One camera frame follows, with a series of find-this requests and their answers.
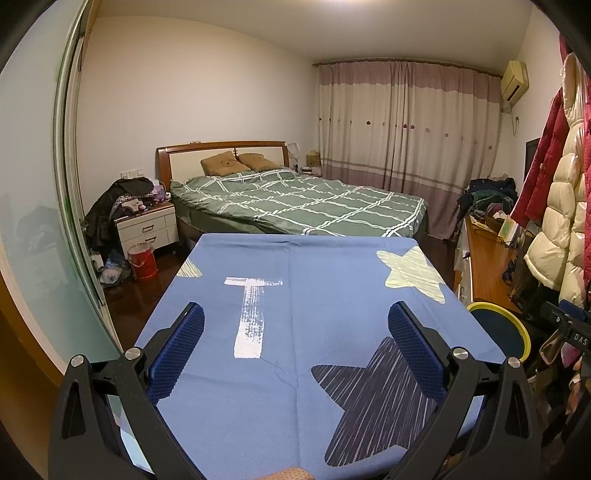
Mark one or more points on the orange dotted cloth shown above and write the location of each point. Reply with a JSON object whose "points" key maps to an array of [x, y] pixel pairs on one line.
{"points": [[288, 474]]}

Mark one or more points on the yellow rimmed stool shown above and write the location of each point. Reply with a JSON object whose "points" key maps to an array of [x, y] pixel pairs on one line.
{"points": [[501, 332]]}

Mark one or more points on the white puffer jacket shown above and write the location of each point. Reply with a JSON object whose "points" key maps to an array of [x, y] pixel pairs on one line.
{"points": [[561, 221]]}

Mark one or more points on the wall socket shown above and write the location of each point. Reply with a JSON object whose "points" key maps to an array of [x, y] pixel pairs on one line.
{"points": [[129, 174]]}

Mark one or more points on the glass wardrobe door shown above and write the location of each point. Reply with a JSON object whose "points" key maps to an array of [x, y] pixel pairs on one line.
{"points": [[41, 194]]}

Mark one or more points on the brown pillow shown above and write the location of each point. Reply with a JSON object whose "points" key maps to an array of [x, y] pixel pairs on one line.
{"points": [[224, 164], [258, 161]]}

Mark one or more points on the pink beige curtain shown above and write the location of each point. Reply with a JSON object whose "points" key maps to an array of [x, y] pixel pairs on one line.
{"points": [[406, 147]]}

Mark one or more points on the beige air conditioner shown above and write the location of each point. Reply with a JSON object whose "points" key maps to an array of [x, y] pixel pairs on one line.
{"points": [[514, 83]]}

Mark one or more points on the green white box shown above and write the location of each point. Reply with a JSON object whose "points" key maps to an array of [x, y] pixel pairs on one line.
{"points": [[508, 228]]}

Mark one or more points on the wooden desk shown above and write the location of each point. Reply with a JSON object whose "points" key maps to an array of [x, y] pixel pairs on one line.
{"points": [[489, 272]]}

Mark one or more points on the blue star tablecloth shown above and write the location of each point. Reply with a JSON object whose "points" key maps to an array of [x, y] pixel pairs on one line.
{"points": [[314, 300]]}

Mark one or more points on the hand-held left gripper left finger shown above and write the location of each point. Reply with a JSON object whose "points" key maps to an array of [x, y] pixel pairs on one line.
{"points": [[178, 350]]}

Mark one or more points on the clothes pile on nightstand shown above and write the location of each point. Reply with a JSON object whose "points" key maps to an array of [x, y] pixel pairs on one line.
{"points": [[115, 198]]}

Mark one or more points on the red jacket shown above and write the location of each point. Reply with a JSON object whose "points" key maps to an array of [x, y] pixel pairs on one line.
{"points": [[540, 175]]}

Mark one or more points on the white nightstand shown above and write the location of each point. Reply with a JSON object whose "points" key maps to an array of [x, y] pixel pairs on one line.
{"points": [[147, 230]]}

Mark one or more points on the brown tissue box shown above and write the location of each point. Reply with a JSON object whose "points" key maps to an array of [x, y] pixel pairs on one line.
{"points": [[314, 159]]}

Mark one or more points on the red bucket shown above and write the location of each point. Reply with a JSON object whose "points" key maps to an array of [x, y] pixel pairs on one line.
{"points": [[143, 263]]}

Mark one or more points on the plastic bags on floor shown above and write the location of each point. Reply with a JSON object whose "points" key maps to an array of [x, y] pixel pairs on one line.
{"points": [[111, 272]]}

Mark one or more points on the dark clothes pile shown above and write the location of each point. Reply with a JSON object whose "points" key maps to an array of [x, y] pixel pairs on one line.
{"points": [[485, 194]]}

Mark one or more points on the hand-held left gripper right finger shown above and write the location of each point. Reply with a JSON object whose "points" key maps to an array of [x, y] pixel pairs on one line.
{"points": [[415, 350]]}

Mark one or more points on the black television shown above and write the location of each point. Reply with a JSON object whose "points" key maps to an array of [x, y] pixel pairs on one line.
{"points": [[531, 161]]}

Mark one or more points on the wooden bed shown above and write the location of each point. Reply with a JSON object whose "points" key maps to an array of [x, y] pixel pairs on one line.
{"points": [[184, 159]]}

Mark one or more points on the bedside lamp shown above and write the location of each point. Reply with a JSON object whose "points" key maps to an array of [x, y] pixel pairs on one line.
{"points": [[294, 154]]}

